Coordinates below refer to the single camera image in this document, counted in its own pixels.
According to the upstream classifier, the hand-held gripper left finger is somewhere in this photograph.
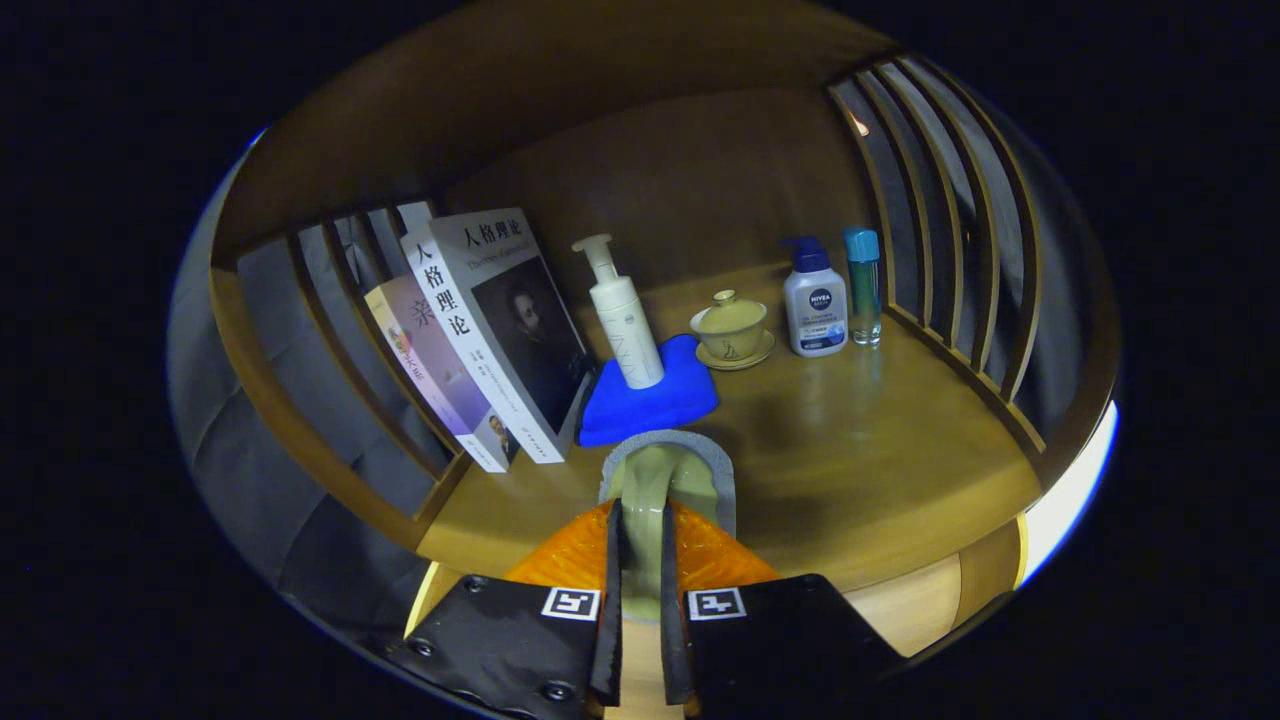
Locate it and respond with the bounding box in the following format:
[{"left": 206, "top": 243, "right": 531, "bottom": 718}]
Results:
[{"left": 383, "top": 498, "right": 627, "bottom": 720}]

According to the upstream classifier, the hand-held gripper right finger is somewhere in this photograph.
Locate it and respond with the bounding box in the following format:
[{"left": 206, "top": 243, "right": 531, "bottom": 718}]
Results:
[{"left": 658, "top": 498, "right": 908, "bottom": 720}]

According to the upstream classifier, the green handled scrub sponge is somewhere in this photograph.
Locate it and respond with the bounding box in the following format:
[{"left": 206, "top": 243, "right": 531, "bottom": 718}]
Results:
[{"left": 598, "top": 430, "right": 738, "bottom": 621}]

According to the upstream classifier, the wooden cabinet countertop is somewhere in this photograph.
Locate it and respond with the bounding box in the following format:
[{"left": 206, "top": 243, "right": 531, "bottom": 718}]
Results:
[{"left": 415, "top": 262, "right": 1046, "bottom": 593}]

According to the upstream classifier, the brown wooden cabinet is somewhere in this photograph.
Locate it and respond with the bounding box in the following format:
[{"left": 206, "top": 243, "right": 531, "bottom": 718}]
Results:
[{"left": 205, "top": 0, "right": 1123, "bottom": 661}]

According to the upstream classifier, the blue cloth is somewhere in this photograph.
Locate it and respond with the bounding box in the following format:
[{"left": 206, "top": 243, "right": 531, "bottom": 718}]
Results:
[{"left": 578, "top": 333, "right": 720, "bottom": 449}]

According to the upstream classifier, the white pump bottle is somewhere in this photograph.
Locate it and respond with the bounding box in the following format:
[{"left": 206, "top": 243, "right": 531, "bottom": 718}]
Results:
[{"left": 571, "top": 233, "right": 666, "bottom": 391}]

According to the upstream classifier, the yellow lidded teacup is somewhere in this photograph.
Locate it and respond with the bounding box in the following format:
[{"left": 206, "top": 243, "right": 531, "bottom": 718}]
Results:
[{"left": 689, "top": 289, "right": 777, "bottom": 372}]

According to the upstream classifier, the purple book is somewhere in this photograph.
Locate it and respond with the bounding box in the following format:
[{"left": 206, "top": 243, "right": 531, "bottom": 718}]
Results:
[{"left": 364, "top": 275, "right": 521, "bottom": 474}]

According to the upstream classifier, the thick white book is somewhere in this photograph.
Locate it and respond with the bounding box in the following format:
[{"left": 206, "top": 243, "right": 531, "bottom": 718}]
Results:
[{"left": 400, "top": 207, "right": 598, "bottom": 465}]

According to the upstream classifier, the white lotion bottle blue cap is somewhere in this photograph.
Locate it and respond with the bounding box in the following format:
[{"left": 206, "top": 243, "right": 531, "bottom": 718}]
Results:
[{"left": 781, "top": 236, "right": 850, "bottom": 358}]

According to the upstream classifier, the slim teal bottle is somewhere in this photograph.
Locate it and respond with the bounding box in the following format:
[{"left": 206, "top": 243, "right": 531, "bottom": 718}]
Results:
[{"left": 842, "top": 227, "right": 883, "bottom": 348}]

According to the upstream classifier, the white grey appliance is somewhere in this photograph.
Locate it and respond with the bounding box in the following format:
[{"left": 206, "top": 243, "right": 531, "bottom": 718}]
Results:
[{"left": 1020, "top": 400, "right": 1119, "bottom": 586}]

